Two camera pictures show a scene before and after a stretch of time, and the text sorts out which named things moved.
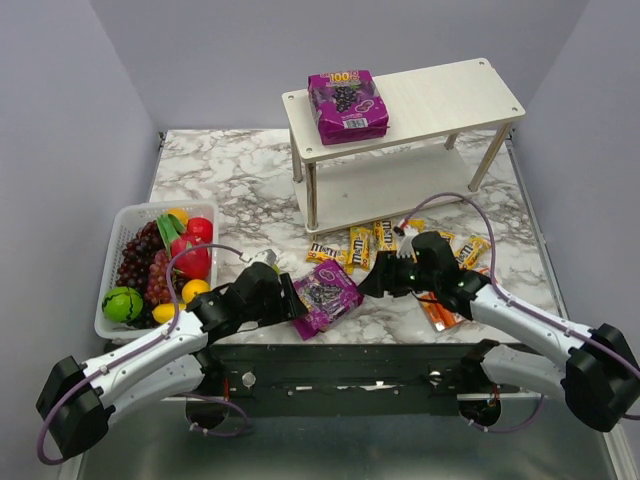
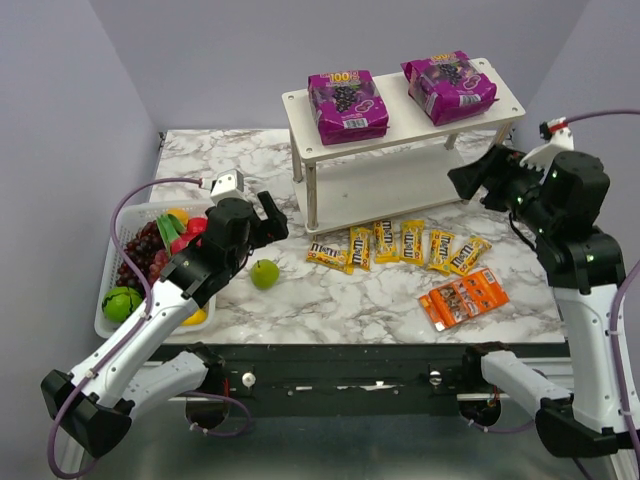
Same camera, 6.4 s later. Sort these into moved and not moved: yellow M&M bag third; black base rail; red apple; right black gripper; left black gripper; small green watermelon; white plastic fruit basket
Moved: right black gripper; left black gripper
Not moved: yellow M&M bag third; white plastic fruit basket; small green watermelon; black base rail; red apple
